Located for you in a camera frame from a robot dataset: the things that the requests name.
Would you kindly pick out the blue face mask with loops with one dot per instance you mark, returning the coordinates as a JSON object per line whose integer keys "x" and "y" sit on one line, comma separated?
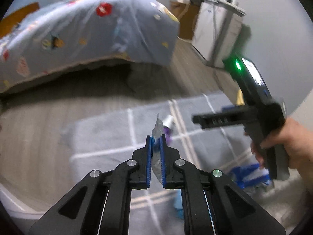
{"x": 178, "y": 205}

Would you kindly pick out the wooden bed frame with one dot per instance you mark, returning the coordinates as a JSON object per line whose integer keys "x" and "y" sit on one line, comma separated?
{"x": 16, "y": 17}

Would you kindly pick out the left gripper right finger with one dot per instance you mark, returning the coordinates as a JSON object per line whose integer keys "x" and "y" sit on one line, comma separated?
{"x": 212, "y": 202}

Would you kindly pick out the blue cartoon duvet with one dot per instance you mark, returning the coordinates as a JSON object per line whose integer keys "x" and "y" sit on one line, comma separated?
{"x": 69, "y": 33}

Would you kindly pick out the blue wet wipes pack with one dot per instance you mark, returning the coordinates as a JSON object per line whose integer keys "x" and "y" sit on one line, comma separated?
{"x": 249, "y": 176}

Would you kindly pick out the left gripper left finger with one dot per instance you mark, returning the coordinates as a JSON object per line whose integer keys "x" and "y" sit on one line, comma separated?
{"x": 100, "y": 202}

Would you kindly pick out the dark grey bed sheet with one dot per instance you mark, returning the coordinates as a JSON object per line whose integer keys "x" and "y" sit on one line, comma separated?
{"x": 143, "y": 77}

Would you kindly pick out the yellow teal trash bin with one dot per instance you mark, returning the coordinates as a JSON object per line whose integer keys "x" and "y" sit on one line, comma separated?
{"x": 240, "y": 99}

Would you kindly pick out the purple spray bottle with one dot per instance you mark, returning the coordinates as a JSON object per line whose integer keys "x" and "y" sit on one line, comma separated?
{"x": 168, "y": 127}

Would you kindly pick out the wooden TV cabinet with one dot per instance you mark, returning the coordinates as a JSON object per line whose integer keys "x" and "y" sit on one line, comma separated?
{"x": 187, "y": 16}

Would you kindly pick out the person right hand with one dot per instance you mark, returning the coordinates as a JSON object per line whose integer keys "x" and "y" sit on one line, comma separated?
{"x": 297, "y": 141}

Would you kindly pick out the grey plaid blanket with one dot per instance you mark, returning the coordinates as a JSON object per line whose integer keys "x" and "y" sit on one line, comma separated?
{"x": 103, "y": 142}

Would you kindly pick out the silver blister pack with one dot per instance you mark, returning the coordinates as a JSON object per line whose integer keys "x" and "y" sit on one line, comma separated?
{"x": 156, "y": 155}

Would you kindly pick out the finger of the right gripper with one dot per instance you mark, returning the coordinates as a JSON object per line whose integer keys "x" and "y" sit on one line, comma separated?
{"x": 240, "y": 115}
{"x": 225, "y": 108}

